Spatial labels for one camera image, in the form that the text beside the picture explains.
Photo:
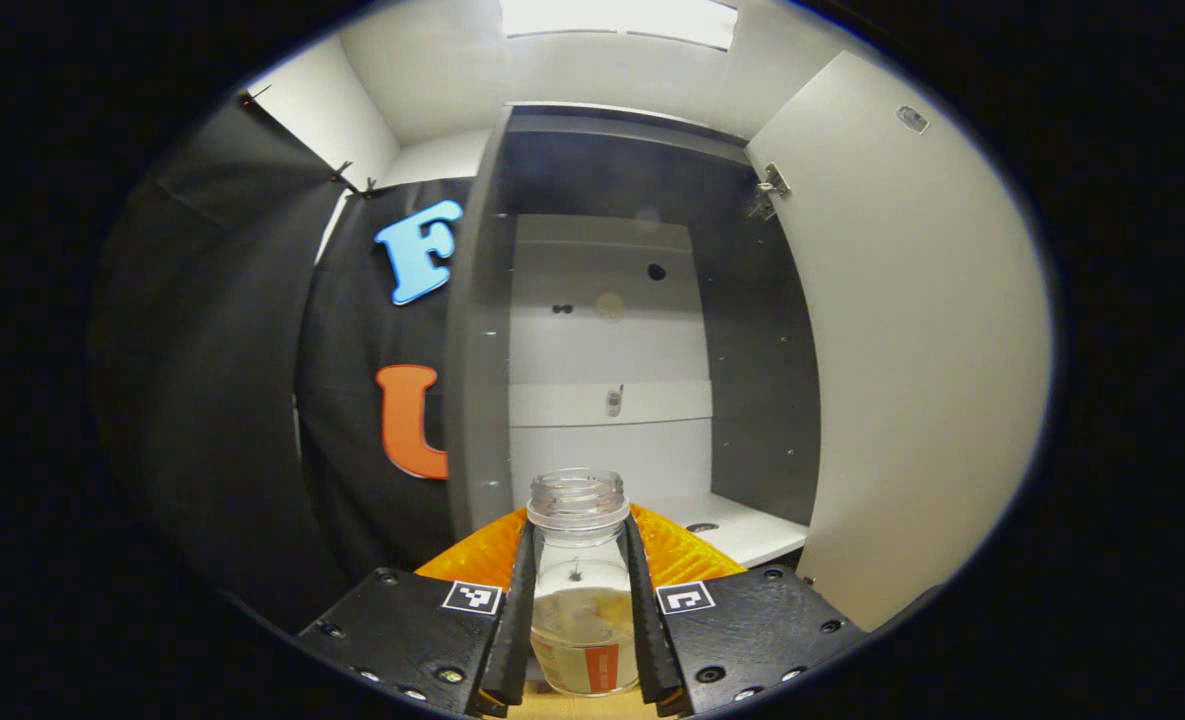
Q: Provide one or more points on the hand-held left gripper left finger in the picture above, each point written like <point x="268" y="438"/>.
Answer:
<point x="517" y="640"/>

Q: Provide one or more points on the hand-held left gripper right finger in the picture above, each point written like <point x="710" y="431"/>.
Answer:
<point x="652" y="650"/>

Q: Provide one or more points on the clear bottle orange label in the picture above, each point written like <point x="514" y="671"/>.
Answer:
<point x="582" y="600"/>

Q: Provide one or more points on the dark grey cabinet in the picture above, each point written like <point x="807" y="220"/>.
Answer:
<point x="752" y="380"/>

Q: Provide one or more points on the beige cabinet door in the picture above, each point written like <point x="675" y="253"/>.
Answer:
<point x="932" y="380"/>

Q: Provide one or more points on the black backdrop cloth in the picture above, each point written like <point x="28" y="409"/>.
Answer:
<point x="222" y="400"/>

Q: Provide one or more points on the long ceiling light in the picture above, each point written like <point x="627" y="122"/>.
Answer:
<point x="617" y="20"/>

